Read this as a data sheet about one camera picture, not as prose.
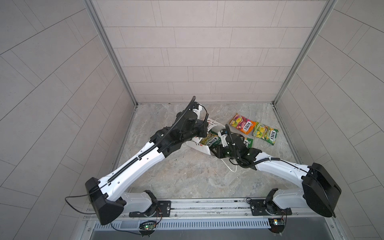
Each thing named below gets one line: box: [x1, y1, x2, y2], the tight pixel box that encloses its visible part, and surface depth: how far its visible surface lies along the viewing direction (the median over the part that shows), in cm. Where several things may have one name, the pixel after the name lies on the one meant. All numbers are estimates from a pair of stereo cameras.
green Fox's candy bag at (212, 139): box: [199, 130, 222, 148], surface depth 90 cm
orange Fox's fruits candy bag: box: [229, 113, 256, 135], surface depth 104 cm
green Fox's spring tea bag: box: [252, 121, 279, 146], surface depth 98 cm
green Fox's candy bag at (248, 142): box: [243, 137, 254, 149], surface depth 95 cm
